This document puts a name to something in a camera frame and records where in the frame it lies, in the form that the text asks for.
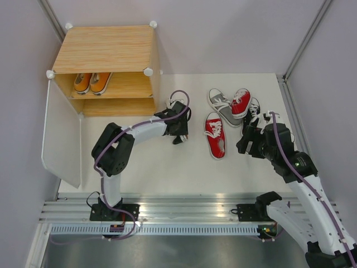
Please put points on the white slotted cable duct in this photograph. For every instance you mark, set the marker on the white slotted cable duct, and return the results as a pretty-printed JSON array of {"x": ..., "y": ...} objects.
[{"x": 157, "y": 229}]

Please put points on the left aluminium frame post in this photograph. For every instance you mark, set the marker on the left aluminium frame post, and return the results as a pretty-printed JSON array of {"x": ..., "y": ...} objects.
[{"x": 52, "y": 18}]

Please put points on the right aluminium frame post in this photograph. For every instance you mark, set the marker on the right aluminium frame post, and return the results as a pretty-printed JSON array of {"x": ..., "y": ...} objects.
[{"x": 298, "y": 86}]

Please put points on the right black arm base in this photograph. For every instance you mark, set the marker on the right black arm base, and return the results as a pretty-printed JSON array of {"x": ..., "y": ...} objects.
[{"x": 257, "y": 212}]

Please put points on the grey sneaker back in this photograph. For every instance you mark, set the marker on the grey sneaker back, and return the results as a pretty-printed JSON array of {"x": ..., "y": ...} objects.
[{"x": 222, "y": 105}]

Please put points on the aluminium mounting rail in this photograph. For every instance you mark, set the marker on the aluminium mounting rail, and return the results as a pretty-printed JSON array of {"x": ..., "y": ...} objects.
[{"x": 153, "y": 209}]

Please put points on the red sneaker front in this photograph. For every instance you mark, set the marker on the red sneaker front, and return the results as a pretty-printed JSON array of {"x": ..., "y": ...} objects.
[{"x": 215, "y": 135}]

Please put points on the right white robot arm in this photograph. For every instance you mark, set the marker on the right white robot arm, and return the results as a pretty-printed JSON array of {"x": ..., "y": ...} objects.
[{"x": 324, "y": 240}]

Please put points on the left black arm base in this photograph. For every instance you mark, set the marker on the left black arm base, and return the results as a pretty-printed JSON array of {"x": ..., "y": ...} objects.
[{"x": 126, "y": 214}]

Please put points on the black sneaker back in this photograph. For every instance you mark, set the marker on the black sneaker back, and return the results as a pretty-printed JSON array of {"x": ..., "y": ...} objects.
[{"x": 251, "y": 118}]

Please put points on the black sneaker orange sole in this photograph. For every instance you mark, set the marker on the black sneaker orange sole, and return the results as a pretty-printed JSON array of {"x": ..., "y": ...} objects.
[{"x": 180, "y": 139}]

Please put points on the wooden two-shelf shoe cabinet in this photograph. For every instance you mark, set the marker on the wooden two-shelf shoe cabinet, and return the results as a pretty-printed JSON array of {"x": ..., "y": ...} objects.
[{"x": 129, "y": 52}]

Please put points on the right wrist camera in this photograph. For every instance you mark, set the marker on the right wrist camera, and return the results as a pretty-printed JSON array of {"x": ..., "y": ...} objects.
[{"x": 264, "y": 119}]

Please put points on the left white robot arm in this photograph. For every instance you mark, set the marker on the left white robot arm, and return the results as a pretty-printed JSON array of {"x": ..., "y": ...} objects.
[{"x": 113, "y": 149}]

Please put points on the red sneaker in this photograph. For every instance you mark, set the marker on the red sneaker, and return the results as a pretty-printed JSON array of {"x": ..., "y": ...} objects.
[
  {"x": 241, "y": 103},
  {"x": 215, "y": 135}
]

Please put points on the red sneaker back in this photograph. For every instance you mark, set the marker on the red sneaker back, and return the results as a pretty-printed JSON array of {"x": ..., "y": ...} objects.
[{"x": 241, "y": 103}]

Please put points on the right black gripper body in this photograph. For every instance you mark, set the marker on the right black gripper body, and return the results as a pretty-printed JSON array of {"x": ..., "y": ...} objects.
[{"x": 259, "y": 149}]

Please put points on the aluminium frame post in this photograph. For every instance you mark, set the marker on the aluminium frame post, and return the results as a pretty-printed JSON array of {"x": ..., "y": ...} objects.
[
  {"x": 52, "y": 18},
  {"x": 298, "y": 86}
]

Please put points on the grey sneaker right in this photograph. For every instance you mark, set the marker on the grey sneaker right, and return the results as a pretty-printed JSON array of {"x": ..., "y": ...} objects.
[{"x": 293, "y": 138}]

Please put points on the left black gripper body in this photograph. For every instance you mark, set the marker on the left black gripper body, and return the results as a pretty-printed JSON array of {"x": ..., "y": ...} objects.
[{"x": 182, "y": 128}]

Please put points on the grey sneaker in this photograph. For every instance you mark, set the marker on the grey sneaker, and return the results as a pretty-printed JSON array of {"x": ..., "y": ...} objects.
[
  {"x": 222, "y": 105},
  {"x": 293, "y": 138}
]

